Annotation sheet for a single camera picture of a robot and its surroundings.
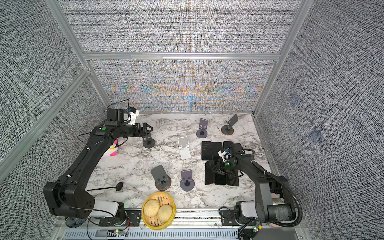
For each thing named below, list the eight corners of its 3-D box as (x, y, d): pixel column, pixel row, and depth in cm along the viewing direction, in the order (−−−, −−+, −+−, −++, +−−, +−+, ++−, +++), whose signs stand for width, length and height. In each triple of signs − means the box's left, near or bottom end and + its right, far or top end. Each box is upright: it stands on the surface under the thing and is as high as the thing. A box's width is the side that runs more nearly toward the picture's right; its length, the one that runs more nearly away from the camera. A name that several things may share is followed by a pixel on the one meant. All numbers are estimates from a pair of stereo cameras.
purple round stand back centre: (197, 137, 107) (197, 127, 98) (199, 128, 113) (200, 117, 104) (206, 139, 106) (207, 128, 97) (208, 130, 112) (209, 119, 103)
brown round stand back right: (222, 133, 110) (225, 121, 100) (228, 124, 115) (231, 112, 105) (230, 137, 107) (233, 125, 97) (235, 127, 113) (240, 116, 103)
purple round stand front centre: (181, 191, 84) (180, 184, 75) (181, 177, 89) (180, 169, 80) (194, 191, 84) (194, 184, 75) (194, 177, 89) (194, 169, 80)
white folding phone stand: (181, 160, 96) (180, 151, 86) (178, 147, 102) (177, 137, 93) (191, 158, 97) (191, 149, 87) (187, 145, 103) (187, 135, 94)
